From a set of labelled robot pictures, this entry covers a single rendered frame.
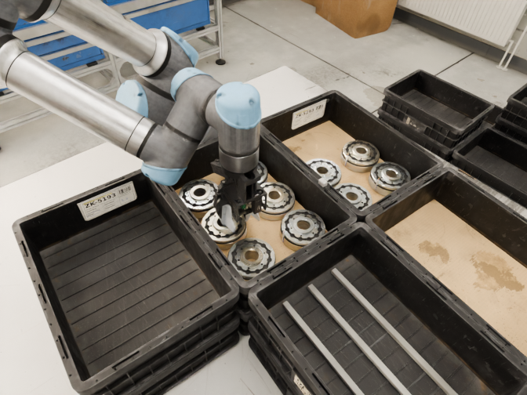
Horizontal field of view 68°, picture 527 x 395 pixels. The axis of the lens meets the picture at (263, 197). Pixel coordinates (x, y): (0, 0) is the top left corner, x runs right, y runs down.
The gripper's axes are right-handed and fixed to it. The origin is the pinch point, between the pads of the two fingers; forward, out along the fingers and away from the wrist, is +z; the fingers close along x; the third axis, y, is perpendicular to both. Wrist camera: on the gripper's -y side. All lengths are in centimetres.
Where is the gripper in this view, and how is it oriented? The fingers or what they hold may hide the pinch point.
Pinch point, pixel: (235, 219)
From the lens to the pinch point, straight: 91.2
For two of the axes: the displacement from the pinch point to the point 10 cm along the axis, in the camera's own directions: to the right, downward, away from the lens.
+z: -0.4, 6.7, 7.4
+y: 5.3, 6.4, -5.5
